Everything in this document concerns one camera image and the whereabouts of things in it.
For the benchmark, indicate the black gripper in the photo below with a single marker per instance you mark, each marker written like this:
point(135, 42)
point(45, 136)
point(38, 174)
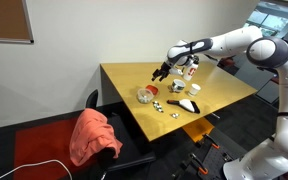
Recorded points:
point(167, 68)

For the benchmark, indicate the red plastic lid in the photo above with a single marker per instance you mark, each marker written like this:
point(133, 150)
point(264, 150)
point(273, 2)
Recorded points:
point(152, 89)

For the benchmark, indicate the small candy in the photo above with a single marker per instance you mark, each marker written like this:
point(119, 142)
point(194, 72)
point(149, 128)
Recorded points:
point(161, 109)
point(155, 103)
point(177, 116)
point(173, 115)
point(146, 98)
point(157, 106)

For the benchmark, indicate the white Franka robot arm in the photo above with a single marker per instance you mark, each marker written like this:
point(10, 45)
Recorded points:
point(284, 100)

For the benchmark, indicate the white soup mug green band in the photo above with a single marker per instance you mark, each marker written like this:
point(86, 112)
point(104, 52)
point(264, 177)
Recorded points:
point(178, 85)

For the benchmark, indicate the white bottle with red logo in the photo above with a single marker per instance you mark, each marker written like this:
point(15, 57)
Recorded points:
point(191, 71)

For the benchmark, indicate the white paper cup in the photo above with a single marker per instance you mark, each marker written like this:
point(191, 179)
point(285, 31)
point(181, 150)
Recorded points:
point(194, 90)

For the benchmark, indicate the white brush with black bristles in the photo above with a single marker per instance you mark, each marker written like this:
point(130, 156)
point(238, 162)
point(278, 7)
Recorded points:
point(187, 105)

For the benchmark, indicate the black chair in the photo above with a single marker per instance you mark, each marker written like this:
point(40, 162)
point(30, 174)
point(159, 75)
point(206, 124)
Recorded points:
point(130, 146)

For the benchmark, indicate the black orange bar clamp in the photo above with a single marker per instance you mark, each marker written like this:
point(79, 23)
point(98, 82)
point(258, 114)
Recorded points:
point(211, 141)
point(199, 165)

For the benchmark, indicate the salmon pink cloth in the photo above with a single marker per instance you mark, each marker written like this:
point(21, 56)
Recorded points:
point(90, 136)

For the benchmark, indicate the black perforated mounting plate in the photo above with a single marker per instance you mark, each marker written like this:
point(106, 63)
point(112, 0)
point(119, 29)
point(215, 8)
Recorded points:
point(214, 160)

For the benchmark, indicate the brown cork board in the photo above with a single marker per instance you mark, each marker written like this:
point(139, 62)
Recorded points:
point(4, 18)

